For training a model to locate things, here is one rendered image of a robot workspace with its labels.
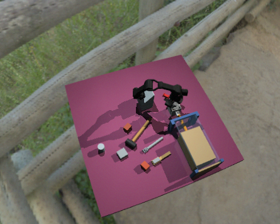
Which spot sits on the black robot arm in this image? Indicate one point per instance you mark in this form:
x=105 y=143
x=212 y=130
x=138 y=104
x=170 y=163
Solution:
x=138 y=93

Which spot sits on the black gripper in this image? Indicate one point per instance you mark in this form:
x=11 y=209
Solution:
x=170 y=101

